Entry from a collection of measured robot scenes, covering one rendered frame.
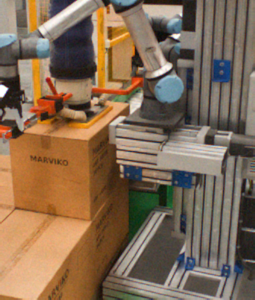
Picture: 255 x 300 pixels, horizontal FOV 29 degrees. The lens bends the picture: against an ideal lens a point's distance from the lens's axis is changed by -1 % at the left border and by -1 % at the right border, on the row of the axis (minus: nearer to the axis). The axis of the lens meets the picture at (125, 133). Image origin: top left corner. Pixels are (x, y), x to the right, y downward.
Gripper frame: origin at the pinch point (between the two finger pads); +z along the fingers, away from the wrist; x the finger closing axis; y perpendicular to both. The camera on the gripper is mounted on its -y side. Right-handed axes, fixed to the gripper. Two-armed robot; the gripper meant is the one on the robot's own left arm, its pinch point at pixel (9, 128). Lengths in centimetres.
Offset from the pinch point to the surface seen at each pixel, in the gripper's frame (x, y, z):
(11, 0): 98, 169, -34
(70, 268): -21, 4, 61
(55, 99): -1.0, 38.2, -1.7
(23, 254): -4, -4, 53
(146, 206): -14, 150, 106
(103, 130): -20, 49, 15
